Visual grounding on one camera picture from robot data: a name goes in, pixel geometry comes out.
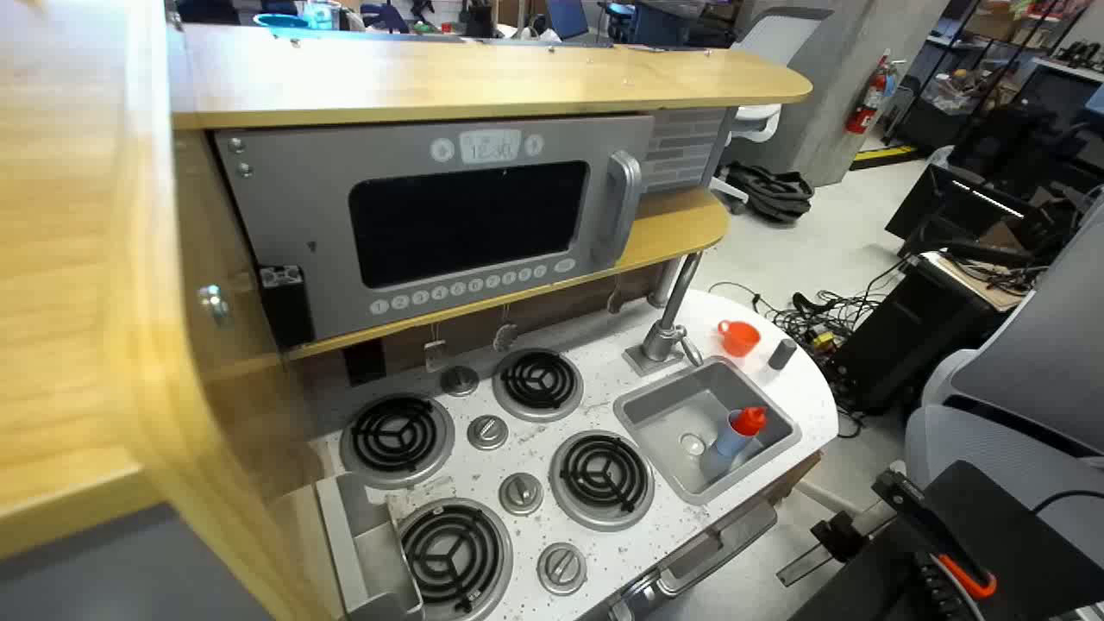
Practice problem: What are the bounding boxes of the black coil stove burner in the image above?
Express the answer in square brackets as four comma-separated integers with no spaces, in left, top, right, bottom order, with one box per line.
[547,429,659,532]
[337,390,454,487]
[395,497,517,621]
[489,344,585,423]

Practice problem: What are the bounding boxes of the silver bolt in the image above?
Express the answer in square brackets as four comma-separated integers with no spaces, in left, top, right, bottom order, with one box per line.
[193,281,233,325]

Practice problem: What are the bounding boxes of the grey toy microwave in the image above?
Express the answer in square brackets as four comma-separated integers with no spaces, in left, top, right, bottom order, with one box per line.
[210,112,661,344]

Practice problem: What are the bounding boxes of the black monitor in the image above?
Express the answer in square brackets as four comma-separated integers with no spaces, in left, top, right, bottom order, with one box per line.
[880,155,1046,262]

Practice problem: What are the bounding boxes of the grey toy sink basin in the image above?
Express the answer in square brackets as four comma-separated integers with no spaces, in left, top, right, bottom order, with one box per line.
[609,355,801,506]

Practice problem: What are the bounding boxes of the small red toy object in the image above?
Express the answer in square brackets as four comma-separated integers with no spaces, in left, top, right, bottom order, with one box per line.
[729,403,771,441]

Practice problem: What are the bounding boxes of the tangled black floor cables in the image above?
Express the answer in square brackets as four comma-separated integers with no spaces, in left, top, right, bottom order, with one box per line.
[706,275,912,400]

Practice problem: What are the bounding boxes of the black coiled hose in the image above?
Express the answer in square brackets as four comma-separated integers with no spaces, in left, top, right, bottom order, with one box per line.
[721,158,817,227]

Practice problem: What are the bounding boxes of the red fire extinguisher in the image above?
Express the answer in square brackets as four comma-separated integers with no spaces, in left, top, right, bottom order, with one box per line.
[846,51,897,138]

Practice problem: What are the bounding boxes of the blue-grey cup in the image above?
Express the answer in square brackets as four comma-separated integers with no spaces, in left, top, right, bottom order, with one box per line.
[699,417,752,475]

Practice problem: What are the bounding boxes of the orange-handled black clamp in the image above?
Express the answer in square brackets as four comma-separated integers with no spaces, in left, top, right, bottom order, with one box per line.
[869,462,1003,610]

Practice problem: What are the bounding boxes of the large black case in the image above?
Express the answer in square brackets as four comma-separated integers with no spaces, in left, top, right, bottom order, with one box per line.
[843,259,1020,423]

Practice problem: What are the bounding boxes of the grey machine column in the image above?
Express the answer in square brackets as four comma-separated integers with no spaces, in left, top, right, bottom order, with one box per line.
[736,0,953,191]

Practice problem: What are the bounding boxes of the dark storage shelf rack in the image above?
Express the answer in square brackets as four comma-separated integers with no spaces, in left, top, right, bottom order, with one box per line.
[892,0,1104,158]

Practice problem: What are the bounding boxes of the grey toy faucet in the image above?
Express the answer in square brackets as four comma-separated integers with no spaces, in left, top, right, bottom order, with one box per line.
[620,248,706,378]

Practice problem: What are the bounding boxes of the red plastic cup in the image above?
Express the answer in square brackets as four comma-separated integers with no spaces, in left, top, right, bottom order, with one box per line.
[719,318,765,364]

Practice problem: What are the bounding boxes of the silver round stove knob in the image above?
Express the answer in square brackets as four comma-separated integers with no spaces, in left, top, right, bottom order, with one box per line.
[467,410,509,454]
[536,538,591,600]
[498,469,547,517]

